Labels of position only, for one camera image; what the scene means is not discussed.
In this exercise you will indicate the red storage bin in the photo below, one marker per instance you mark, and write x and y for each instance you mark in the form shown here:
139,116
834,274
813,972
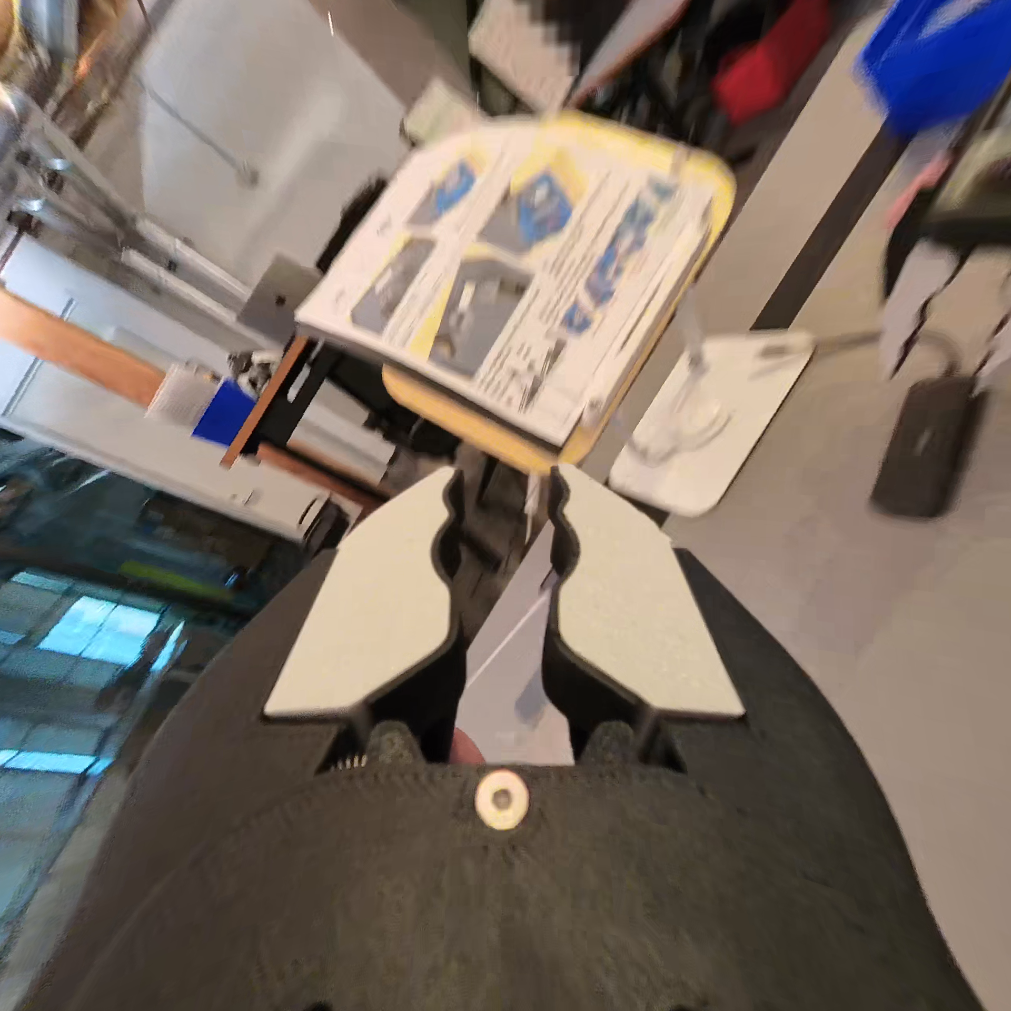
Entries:
774,63

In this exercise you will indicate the white container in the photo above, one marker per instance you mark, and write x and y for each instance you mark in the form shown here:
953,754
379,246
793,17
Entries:
177,387

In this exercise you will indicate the blue storage bin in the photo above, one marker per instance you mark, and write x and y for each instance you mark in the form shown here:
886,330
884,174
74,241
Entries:
940,56

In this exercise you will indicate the wooden post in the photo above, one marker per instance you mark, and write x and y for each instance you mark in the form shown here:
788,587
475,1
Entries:
79,348

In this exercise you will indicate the instruction sheet wooden board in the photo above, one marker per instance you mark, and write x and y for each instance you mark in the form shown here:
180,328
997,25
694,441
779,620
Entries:
522,269

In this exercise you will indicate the wood top black desk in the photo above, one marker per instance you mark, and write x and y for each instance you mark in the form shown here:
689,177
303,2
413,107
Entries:
269,395

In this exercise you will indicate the blue container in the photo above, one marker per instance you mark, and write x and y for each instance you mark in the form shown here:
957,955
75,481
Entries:
225,414

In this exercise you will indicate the black usb hub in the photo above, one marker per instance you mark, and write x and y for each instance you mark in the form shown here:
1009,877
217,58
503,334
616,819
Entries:
924,451

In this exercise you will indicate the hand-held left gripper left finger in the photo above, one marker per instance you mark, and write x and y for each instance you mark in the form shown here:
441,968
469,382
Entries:
364,632

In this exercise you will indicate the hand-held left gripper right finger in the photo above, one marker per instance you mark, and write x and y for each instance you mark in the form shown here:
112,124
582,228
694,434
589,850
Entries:
648,632

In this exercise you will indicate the grey laptop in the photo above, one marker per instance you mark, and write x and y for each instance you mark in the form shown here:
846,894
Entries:
285,300

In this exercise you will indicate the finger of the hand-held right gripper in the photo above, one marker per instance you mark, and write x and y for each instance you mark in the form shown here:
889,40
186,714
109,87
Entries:
999,340
913,308

